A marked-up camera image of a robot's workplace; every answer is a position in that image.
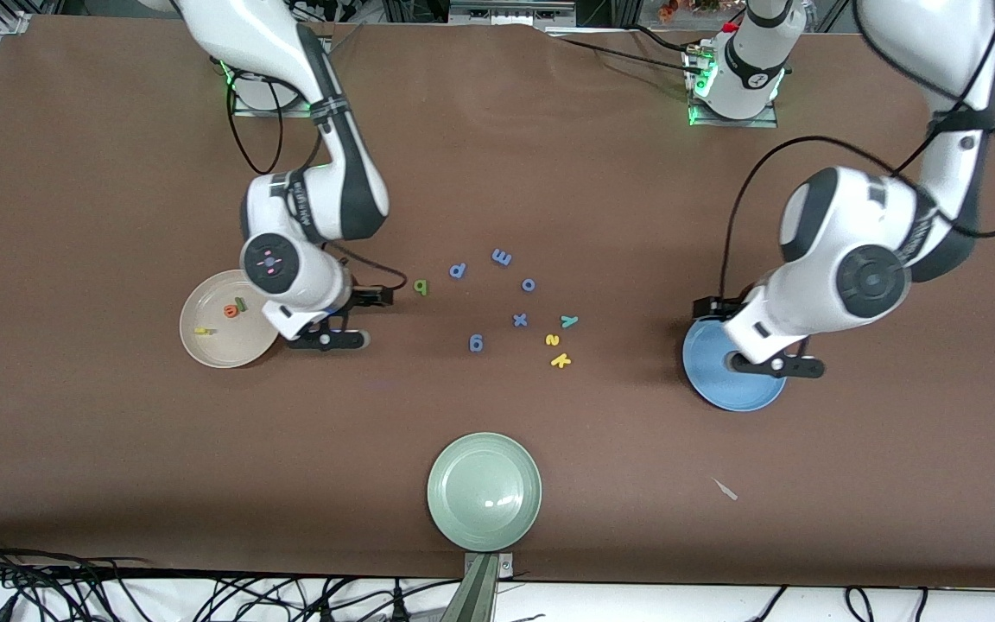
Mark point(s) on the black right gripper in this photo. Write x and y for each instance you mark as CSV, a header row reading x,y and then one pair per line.
x,y
365,298

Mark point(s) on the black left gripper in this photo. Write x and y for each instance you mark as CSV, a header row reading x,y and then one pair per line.
x,y
708,307

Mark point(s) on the teal foam letter y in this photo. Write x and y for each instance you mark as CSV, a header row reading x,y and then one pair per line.
x,y
568,321

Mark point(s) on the yellow foam letter k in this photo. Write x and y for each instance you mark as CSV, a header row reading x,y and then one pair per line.
x,y
560,360

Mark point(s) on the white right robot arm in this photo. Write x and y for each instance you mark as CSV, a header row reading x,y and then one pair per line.
x,y
290,52

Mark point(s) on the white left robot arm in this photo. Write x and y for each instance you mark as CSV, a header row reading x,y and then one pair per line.
x,y
860,276

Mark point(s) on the blue foam letter p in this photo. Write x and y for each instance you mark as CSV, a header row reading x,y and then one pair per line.
x,y
458,270

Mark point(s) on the blue round plate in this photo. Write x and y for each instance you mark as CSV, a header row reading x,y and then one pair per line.
x,y
722,390

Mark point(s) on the blue foam letter g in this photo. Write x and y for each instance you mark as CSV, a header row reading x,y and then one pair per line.
x,y
476,343

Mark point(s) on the blue foam letter m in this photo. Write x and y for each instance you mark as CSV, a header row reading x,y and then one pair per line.
x,y
502,257

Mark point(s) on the beige round plate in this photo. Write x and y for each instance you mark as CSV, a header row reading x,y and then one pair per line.
x,y
221,350

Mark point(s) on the small white paper scrap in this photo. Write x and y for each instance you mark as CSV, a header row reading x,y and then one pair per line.
x,y
726,491

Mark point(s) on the green round plate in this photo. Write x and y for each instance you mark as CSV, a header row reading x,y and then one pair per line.
x,y
484,491

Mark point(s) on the orange dried flowers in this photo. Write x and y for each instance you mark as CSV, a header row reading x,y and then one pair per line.
x,y
687,7

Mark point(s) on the brown table cover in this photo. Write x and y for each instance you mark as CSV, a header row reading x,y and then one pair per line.
x,y
117,449

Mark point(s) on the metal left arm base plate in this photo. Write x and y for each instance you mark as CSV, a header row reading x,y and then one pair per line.
x,y
765,122

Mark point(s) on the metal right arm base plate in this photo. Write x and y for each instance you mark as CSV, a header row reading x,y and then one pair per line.
x,y
256,112

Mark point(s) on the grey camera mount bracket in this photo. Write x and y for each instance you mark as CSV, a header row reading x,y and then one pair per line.
x,y
476,596

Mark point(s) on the silver metal frame beam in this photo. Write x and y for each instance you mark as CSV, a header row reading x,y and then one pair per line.
x,y
510,10

